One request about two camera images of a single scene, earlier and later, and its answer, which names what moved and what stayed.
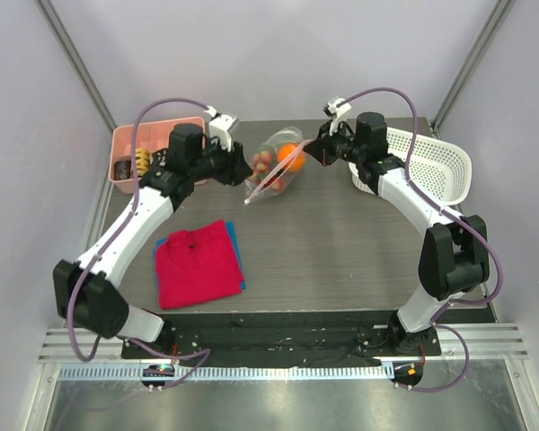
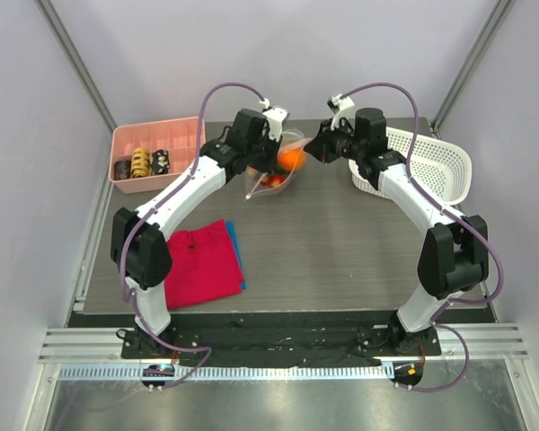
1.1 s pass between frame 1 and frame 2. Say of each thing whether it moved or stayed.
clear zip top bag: stayed
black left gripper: moved
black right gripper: stayed
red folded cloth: stayed
